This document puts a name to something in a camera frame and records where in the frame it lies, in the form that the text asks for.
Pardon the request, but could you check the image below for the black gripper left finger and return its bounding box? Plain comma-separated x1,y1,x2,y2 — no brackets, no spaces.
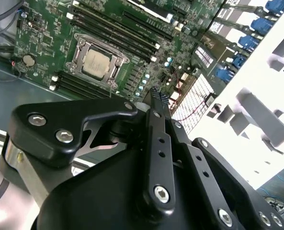
6,87,178,216

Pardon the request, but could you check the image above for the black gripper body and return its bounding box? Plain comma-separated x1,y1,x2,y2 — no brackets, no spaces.
33,147,214,230

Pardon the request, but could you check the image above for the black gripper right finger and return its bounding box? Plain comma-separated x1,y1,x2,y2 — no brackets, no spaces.
159,88,284,230

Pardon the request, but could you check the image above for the silver CPU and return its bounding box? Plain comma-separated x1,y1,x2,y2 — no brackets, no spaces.
81,49,113,81

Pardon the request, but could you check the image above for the metal socket cover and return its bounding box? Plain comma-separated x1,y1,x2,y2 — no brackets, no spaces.
73,40,123,84

